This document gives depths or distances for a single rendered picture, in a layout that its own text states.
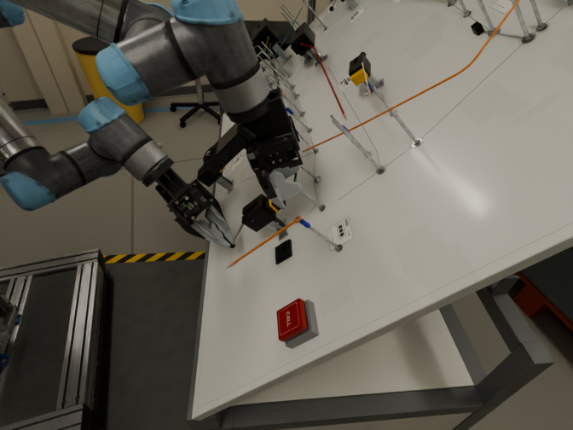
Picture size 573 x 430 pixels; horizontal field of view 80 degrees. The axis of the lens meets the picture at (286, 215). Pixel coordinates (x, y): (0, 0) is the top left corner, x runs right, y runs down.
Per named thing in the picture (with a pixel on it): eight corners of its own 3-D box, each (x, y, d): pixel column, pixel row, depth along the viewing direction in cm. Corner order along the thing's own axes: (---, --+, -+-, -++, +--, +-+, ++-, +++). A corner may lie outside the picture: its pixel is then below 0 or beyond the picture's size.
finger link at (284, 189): (309, 212, 61) (293, 169, 56) (278, 219, 62) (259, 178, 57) (308, 201, 64) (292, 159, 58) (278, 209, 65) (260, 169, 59)
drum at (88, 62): (147, 107, 337) (128, 33, 292) (149, 127, 309) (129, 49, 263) (101, 112, 326) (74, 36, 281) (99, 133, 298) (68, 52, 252)
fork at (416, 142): (424, 142, 55) (377, 81, 48) (414, 149, 56) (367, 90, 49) (419, 136, 57) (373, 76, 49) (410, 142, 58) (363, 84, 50)
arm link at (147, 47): (136, 86, 53) (199, 59, 53) (126, 120, 45) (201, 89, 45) (101, 36, 48) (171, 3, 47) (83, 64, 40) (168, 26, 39)
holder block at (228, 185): (211, 199, 107) (185, 182, 102) (238, 176, 102) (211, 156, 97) (211, 208, 104) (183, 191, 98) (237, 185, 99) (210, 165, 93)
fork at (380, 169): (387, 170, 58) (337, 116, 51) (378, 176, 59) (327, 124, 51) (384, 163, 60) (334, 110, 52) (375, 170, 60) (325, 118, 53)
